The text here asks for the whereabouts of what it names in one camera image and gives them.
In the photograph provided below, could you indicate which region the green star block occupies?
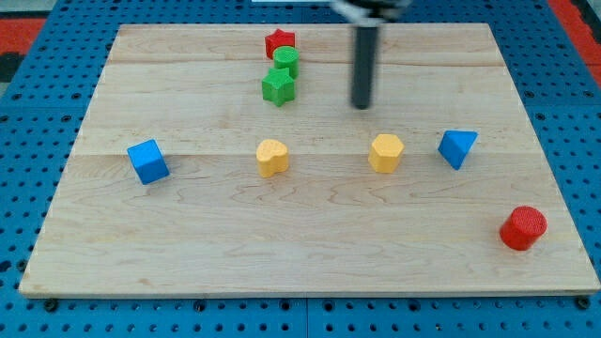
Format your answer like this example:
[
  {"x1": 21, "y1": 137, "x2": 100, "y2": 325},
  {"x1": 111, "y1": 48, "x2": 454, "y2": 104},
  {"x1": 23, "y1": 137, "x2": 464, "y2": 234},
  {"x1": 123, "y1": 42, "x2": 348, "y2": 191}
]
[{"x1": 261, "y1": 68, "x2": 296, "y2": 107}]

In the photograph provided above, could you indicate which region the red star block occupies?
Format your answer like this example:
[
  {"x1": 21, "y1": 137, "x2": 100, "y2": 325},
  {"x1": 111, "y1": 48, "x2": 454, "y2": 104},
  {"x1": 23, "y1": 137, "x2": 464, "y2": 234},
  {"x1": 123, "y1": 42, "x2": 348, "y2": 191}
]
[{"x1": 264, "y1": 28, "x2": 296, "y2": 59}]

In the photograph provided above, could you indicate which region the yellow heart block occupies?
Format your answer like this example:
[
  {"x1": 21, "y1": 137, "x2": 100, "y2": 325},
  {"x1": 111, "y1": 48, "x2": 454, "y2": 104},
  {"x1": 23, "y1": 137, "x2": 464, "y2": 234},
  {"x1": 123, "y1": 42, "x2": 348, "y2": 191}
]
[{"x1": 255, "y1": 139, "x2": 289, "y2": 178}]

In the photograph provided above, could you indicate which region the yellow hexagon block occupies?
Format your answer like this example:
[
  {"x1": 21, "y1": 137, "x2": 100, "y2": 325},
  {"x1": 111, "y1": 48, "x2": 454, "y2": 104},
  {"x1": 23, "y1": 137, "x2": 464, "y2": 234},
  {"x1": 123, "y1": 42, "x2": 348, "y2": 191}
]
[{"x1": 368, "y1": 133, "x2": 405, "y2": 174}]

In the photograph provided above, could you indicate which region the green cylinder block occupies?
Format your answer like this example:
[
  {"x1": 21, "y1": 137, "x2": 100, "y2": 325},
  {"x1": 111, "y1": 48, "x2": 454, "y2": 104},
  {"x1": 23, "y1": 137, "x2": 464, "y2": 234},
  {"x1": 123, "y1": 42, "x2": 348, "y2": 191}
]
[{"x1": 272, "y1": 46, "x2": 300, "y2": 79}]

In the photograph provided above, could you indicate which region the wooden board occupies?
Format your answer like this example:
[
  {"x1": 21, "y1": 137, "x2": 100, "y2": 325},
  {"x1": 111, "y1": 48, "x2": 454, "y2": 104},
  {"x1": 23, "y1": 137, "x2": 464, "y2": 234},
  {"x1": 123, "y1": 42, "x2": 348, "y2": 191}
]
[{"x1": 20, "y1": 23, "x2": 600, "y2": 300}]

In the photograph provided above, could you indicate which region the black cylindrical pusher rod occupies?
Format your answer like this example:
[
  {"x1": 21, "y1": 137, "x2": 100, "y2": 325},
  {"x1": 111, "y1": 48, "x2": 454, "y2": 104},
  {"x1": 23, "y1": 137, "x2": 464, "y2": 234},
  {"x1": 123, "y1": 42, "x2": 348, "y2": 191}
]
[{"x1": 350, "y1": 26, "x2": 379, "y2": 110}]

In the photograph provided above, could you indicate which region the blue cube block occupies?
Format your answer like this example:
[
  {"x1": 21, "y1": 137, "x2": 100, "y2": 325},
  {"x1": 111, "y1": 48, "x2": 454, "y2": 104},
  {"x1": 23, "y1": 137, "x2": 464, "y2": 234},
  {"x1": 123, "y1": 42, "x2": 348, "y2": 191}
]
[{"x1": 127, "y1": 139, "x2": 170, "y2": 185}]

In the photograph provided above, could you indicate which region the blue triangle block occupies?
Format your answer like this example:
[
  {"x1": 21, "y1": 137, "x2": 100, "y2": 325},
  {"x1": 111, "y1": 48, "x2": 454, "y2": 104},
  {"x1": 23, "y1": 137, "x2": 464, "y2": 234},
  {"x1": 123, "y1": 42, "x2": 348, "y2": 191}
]
[{"x1": 438, "y1": 130, "x2": 478, "y2": 170}]

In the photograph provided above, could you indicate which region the red cylinder block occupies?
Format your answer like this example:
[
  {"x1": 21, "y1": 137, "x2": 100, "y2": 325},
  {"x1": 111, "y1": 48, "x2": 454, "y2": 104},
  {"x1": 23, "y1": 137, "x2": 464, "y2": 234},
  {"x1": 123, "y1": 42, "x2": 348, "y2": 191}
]
[{"x1": 499, "y1": 206, "x2": 547, "y2": 251}]

